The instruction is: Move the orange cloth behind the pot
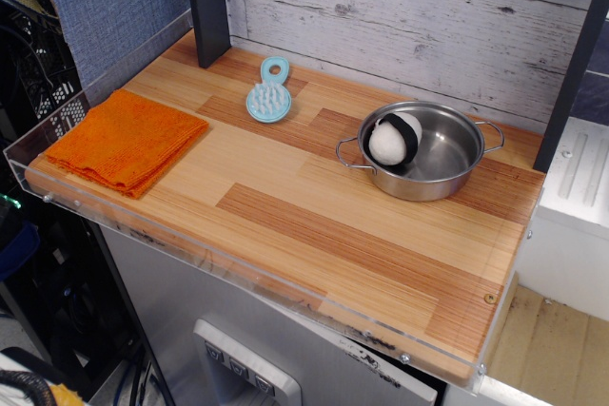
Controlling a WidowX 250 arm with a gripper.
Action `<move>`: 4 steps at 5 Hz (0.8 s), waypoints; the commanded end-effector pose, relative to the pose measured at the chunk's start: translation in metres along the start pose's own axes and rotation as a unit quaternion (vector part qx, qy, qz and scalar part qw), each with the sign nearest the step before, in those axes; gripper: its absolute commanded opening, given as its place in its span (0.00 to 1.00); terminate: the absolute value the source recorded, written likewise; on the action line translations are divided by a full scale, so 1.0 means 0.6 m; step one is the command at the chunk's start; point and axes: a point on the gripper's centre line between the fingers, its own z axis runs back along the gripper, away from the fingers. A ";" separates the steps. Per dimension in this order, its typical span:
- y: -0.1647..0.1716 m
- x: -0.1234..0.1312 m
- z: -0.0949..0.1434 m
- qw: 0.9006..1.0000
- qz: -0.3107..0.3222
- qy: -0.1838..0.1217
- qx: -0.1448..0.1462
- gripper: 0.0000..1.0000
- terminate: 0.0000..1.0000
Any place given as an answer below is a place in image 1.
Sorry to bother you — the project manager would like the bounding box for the orange cloth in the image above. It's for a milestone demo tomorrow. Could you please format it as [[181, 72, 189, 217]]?
[[46, 89, 208, 199]]

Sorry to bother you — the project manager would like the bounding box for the small stainless steel pot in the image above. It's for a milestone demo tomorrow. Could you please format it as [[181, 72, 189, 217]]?
[[336, 101, 505, 202]]

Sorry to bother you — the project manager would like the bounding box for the light blue scrub brush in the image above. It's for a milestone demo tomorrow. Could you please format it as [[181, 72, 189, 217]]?
[[246, 56, 292, 124]]

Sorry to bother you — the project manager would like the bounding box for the white ball with black band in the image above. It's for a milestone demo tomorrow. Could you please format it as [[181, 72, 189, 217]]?
[[368, 112, 422, 166]]

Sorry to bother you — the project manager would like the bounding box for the clear acrylic table guard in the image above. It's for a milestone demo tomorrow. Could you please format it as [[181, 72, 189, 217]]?
[[6, 33, 543, 390]]

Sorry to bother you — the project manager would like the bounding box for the white toy sink unit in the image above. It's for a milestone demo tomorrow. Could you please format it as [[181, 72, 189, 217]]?
[[515, 117, 608, 320]]

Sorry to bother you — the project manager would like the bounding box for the silver toy dispenser panel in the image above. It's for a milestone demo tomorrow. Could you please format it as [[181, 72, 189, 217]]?
[[193, 319, 303, 405]]

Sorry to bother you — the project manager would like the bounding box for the dark grey left post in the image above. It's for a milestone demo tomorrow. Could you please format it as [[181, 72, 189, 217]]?
[[190, 0, 231, 68]]

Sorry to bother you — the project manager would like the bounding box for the dark grey post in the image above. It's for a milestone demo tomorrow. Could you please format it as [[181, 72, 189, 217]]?
[[190, 0, 231, 68], [533, 0, 608, 173]]

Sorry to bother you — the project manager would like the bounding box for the dark grey right post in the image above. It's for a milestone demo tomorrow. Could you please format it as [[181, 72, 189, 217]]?
[[533, 0, 608, 173]]

